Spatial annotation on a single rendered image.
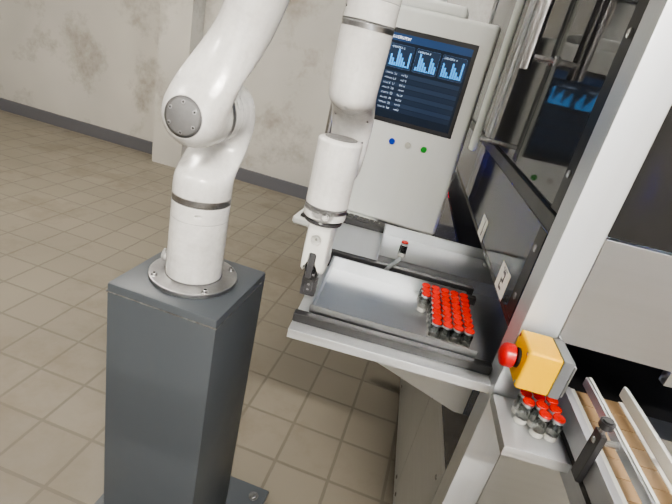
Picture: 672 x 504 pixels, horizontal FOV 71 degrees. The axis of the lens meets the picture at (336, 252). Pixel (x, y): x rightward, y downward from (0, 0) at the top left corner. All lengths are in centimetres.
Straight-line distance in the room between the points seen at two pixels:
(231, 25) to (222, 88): 10
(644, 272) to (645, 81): 29
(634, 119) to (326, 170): 48
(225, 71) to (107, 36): 439
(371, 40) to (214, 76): 27
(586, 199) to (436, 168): 102
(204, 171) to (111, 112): 437
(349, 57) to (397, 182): 102
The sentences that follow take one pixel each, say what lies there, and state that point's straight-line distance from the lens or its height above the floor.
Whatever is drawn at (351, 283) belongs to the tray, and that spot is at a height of 88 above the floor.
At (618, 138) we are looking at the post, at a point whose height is 136.
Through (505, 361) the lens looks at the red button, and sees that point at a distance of 83.
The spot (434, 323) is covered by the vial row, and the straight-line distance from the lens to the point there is 99.
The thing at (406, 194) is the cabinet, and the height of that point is 93.
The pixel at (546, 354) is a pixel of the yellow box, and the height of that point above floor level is 103.
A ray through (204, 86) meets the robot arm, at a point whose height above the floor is 128.
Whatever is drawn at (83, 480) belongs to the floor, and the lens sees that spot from 182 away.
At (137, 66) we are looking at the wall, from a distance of 507.
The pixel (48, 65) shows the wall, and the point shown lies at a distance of 573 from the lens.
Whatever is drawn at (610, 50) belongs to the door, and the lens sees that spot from 96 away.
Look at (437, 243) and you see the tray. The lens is 151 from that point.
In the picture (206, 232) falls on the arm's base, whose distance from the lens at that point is 99.
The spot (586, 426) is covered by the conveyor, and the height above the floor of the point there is 93.
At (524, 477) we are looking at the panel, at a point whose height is 70.
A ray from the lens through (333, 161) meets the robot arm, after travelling 86.
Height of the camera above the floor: 140
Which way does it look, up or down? 24 degrees down
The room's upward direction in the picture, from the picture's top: 13 degrees clockwise
